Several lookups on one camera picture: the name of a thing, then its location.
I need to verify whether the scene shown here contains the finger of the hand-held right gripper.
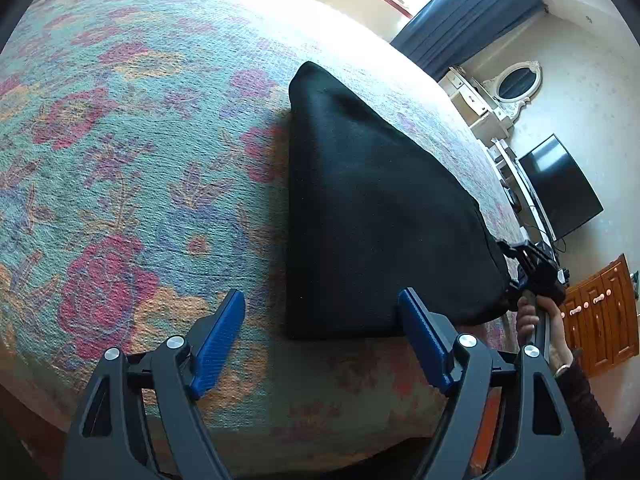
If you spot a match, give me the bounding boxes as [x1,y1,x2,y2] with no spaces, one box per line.
[497,239,531,269]

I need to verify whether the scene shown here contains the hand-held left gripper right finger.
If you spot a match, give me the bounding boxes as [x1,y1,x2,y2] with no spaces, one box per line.
[398,287,586,480]

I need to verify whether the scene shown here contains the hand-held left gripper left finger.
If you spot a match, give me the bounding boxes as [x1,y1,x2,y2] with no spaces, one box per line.
[62,289,246,480]

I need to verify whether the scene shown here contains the black pants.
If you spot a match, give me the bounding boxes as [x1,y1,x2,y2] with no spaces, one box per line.
[286,61,514,341]

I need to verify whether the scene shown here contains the person's right forearm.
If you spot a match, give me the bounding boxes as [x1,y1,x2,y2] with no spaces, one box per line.
[552,357,624,480]

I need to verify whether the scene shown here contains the person's right hand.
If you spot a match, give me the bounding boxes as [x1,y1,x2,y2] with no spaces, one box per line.
[514,295,575,378]

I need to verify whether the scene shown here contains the white television stand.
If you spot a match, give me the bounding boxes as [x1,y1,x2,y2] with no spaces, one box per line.
[487,137,559,257]

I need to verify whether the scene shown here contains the wooden cabinet with white knobs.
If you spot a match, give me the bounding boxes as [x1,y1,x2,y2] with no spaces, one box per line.
[562,253,640,379]

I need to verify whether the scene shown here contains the black flat screen television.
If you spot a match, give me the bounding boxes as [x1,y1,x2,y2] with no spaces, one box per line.
[517,133,605,241]

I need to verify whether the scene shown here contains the white dressing table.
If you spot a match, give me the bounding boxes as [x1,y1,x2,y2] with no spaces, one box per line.
[439,65,517,142]

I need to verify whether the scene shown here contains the white oval framed mirror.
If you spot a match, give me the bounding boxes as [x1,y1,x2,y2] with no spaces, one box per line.
[494,61,544,106]

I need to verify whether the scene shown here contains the floral bed blanket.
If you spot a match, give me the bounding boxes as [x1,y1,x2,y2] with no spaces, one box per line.
[0,0,527,472]

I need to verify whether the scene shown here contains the dark blue curtain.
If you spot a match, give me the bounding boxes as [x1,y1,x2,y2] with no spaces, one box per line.
[390,0,546,82]

